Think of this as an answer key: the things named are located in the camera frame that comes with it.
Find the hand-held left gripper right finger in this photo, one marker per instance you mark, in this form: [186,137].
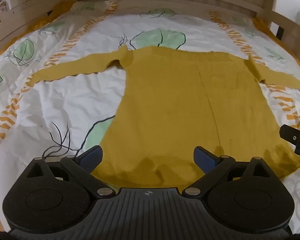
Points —
[205,158]

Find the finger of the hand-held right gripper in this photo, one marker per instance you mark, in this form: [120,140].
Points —
[291,133]

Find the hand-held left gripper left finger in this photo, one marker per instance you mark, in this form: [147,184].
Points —
[91,158]

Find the mustard yellow knit sweater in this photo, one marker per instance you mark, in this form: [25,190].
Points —
[170,100]

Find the white leaf-print bed cover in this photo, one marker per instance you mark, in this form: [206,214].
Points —
[65,105]

